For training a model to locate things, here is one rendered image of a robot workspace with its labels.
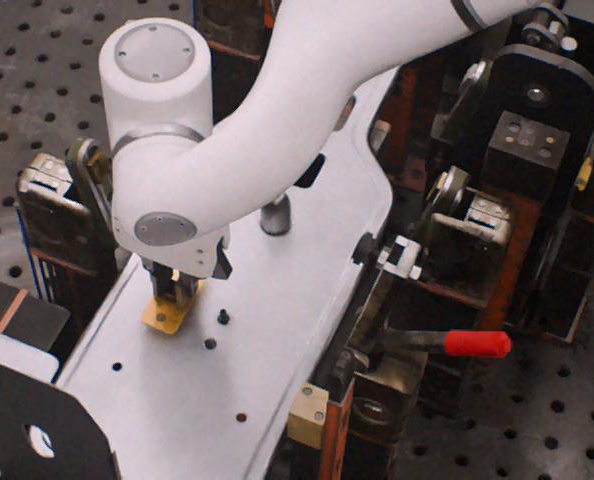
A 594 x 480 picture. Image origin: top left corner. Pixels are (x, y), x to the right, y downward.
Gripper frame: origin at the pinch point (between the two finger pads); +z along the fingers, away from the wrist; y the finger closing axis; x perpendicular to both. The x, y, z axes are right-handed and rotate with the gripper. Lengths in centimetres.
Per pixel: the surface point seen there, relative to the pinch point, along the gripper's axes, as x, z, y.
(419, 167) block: -48, 33, -11
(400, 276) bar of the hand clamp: 1.7, -17.3, -21.9
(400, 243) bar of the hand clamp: -1.1, -17.5, -20.8
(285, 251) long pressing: -9.8, 4.0, -7.4
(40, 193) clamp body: -3.3, -0.2, 16.5
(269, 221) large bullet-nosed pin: -11.1, 1.9, -5.1
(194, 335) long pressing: 2.7, 4.1, -3.3
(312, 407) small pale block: 8.2, -2.4, -17.7
